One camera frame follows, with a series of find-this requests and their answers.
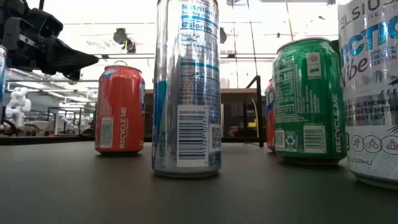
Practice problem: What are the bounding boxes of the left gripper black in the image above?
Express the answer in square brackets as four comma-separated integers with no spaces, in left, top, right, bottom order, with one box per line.
[1,14,100,81]

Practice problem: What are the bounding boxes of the small wooden shelf black legs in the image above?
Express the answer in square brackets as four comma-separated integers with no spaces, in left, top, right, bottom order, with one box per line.
[144,74,265,147]

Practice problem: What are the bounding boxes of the red soda can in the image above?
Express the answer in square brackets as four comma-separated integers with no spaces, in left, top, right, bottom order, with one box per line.
[264,78,277,153]
[95,60,146,156]

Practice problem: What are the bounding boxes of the black table mat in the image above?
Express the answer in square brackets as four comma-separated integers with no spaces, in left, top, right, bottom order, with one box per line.
[0,141,398,224]

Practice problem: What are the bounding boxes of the green soda can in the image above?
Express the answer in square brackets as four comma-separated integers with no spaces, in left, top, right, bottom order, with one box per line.
[272,37,348,164]

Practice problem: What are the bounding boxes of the white Celsius energy drink can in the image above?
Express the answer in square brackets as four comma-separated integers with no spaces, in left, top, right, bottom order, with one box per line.
[337,0,398,190]

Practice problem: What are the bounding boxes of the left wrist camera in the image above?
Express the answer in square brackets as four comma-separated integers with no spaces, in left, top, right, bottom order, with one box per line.
[28,8,64,40]

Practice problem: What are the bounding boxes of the black hanging cable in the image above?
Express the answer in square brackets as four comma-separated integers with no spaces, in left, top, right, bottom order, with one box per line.
[247,0,259,77]

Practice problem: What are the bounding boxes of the yellow hanging cable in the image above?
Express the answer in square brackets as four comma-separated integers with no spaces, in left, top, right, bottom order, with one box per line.
[285,0,295,41]

